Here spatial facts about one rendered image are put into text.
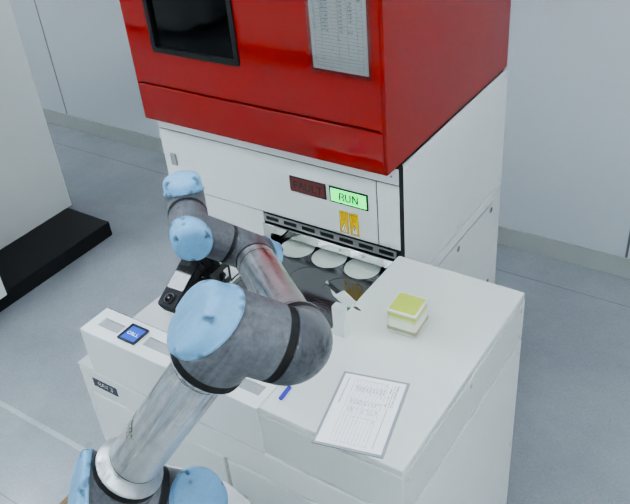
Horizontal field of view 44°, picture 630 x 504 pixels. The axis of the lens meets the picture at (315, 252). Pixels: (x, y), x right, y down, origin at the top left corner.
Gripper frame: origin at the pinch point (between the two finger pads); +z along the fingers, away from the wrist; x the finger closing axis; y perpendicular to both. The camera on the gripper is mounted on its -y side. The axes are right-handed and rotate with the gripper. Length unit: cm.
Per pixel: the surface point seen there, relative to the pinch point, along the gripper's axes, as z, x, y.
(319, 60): -39, 2, 53
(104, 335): 14.1, 32.1, -3.2
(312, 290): 20.3, 1.6, 41.3
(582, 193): 74, -22, 206
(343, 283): 20, -4, 48
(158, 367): 15.1, 13.4, -4.4
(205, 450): 37.9, 3.9, -4.6
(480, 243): 44, -16, 112
